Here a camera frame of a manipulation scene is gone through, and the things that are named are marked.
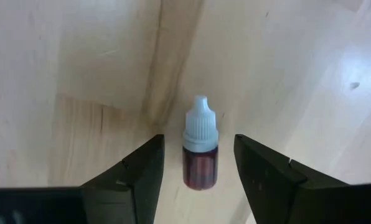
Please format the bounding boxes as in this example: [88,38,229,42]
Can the small red dropper bottle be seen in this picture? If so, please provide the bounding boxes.
[182,95,220,190]

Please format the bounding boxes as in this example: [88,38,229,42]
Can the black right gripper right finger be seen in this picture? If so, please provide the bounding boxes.
[234,134,350,224]

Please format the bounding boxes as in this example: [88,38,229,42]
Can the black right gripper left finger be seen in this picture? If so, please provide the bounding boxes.
[79,134,166,224]

